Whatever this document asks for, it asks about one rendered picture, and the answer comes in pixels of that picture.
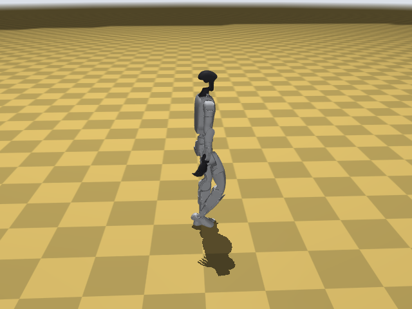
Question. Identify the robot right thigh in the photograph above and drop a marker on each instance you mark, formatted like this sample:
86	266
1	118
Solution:
218	172

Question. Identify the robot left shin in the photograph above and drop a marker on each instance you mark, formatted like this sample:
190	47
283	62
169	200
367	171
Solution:
202	196

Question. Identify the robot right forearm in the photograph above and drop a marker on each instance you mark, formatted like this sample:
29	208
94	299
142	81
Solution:
208	144

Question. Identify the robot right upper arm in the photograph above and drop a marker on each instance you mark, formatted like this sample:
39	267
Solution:
208	108

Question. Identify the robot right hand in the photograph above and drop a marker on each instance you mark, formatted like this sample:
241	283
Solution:
202	167

